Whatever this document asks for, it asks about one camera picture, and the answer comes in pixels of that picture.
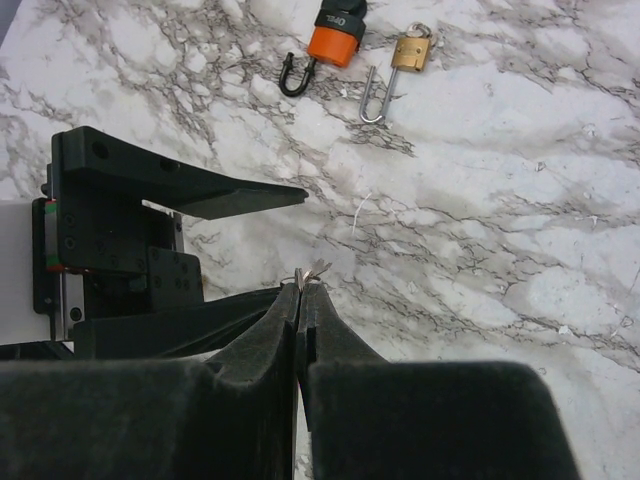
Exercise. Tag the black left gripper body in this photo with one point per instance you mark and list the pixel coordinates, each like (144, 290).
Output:
(96, 257)

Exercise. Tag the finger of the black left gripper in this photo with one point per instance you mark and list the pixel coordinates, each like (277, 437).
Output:
(110, 167)
(173, 333)

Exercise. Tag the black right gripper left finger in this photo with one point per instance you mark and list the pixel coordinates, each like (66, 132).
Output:
(229, 417)

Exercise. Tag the small brass long-shackle padlock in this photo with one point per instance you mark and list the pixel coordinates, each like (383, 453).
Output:
(411, 53)

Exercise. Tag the small silver key bunch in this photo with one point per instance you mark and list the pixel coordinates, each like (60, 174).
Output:
(302, 276)

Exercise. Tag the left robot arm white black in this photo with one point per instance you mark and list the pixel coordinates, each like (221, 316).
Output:
(25, 333)

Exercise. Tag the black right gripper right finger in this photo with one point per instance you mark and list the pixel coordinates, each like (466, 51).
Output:
(370, 418)

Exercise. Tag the orange black padlock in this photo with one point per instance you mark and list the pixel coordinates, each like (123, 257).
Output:
(335, 40)

